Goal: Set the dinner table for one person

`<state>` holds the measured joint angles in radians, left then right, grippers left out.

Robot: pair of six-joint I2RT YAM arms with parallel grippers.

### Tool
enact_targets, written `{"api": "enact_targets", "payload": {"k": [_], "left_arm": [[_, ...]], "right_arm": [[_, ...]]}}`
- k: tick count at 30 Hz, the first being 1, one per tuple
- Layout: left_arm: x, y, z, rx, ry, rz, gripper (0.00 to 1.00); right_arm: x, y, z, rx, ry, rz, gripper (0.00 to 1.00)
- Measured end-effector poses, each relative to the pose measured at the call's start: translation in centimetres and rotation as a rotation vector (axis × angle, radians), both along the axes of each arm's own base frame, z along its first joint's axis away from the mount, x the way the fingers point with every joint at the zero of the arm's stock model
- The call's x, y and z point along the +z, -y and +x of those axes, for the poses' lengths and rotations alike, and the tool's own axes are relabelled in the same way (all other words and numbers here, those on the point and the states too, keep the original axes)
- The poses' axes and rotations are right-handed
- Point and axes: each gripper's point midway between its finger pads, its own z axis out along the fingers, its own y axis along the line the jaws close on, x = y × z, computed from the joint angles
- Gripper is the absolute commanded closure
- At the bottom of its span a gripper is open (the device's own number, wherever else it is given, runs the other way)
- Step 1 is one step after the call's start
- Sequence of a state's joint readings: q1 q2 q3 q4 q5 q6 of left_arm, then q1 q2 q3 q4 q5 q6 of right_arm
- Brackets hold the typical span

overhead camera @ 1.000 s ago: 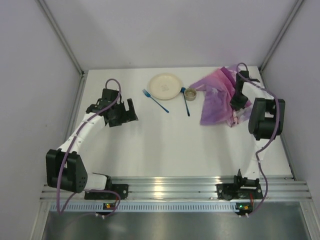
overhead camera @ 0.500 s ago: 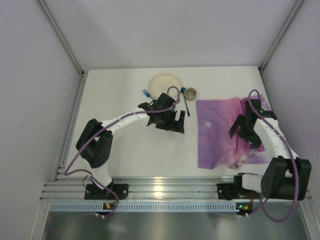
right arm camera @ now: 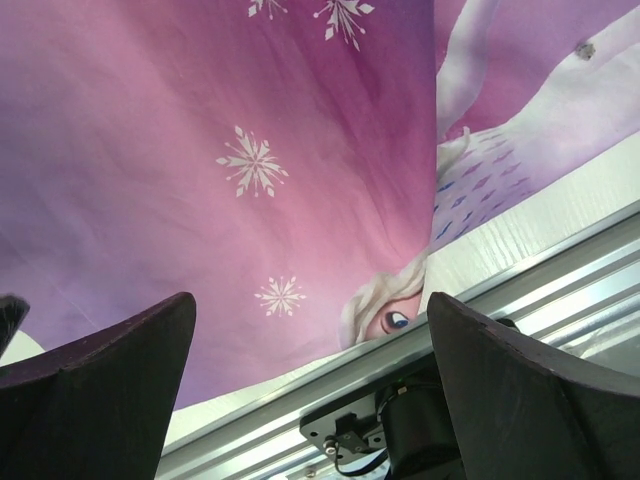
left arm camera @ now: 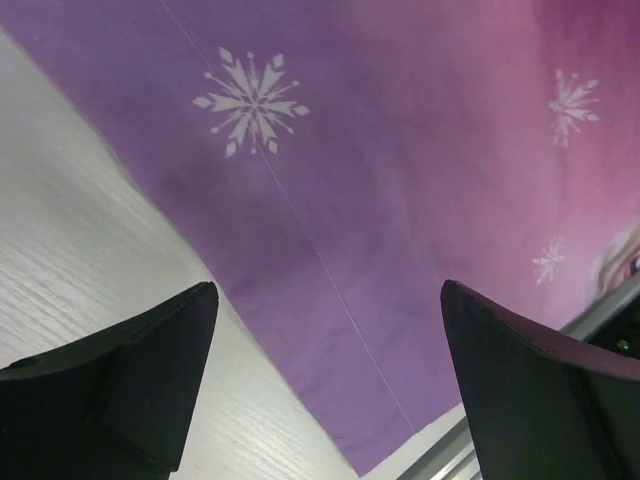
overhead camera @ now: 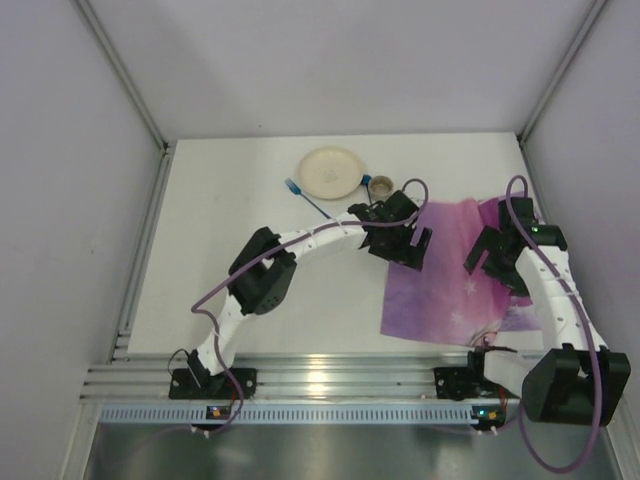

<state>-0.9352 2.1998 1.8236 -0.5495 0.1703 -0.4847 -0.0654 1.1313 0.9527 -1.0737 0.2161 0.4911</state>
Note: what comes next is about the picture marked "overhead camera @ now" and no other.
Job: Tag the blue plastic fork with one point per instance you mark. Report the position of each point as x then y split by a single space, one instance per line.
296 190

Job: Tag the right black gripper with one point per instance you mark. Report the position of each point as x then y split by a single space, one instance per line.
491 254

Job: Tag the aluminium rail frame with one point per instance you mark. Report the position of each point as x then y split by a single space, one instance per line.
293 378

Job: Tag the grey slotted cable duct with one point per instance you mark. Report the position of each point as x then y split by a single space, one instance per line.
478 416

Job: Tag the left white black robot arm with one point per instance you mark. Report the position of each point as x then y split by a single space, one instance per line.
260 276

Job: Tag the cream round plate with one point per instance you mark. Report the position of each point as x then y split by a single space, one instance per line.
330 172

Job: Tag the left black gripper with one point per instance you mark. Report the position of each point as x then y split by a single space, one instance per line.
405 248

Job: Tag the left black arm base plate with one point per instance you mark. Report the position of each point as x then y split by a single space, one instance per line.
183 386

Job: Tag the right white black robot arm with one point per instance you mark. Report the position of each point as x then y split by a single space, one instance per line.
579 378

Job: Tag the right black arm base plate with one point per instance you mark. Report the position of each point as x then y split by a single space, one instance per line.
462 383

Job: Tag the small beige cup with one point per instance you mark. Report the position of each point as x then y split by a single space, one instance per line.
381 187

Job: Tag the purple pink printed cloth mat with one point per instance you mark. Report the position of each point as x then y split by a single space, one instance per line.
443 303

